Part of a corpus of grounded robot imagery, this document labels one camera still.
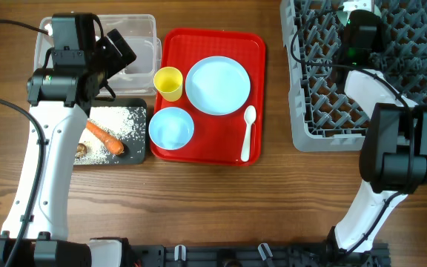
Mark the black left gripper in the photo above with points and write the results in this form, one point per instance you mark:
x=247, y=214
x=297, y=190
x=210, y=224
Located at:
x=116, y=61

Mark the white rice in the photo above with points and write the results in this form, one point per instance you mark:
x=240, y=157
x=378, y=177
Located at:
x=124, y=118

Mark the orange carrot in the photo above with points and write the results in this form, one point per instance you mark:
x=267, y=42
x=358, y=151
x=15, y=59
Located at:
x=112, y=144

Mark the light blue bowl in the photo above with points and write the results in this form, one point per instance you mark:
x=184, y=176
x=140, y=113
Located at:
x=171, y=128

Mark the brown food scrap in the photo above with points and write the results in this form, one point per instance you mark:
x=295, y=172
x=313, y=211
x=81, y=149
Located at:
x=81, y=151

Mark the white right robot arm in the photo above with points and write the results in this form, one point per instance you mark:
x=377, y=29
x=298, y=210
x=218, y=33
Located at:
x=393, y=159

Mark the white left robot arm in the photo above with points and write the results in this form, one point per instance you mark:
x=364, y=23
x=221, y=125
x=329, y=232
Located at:
x=60, y=94

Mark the clear plastic waste bin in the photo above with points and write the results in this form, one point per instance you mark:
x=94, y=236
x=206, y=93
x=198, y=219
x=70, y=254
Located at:
x=143, y=55

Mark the black waste tray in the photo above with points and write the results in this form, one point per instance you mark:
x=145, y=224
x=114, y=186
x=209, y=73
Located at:
x=139, y=155

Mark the grey dishwasher rack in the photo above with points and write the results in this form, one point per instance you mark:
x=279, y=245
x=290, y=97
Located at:
x=322, y=118

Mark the yellow plastic cup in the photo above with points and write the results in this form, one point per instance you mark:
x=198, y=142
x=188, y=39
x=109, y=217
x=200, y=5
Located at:
x=169, y=83

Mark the red plastic tray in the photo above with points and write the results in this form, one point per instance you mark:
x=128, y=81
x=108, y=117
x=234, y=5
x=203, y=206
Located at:
x=216, y=139

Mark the light blue plate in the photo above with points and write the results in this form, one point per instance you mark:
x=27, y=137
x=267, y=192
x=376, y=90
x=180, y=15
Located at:
x=217, y=85

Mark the white plastic spoon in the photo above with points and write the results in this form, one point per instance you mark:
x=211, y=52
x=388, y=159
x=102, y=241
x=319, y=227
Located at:
x=250, y=118

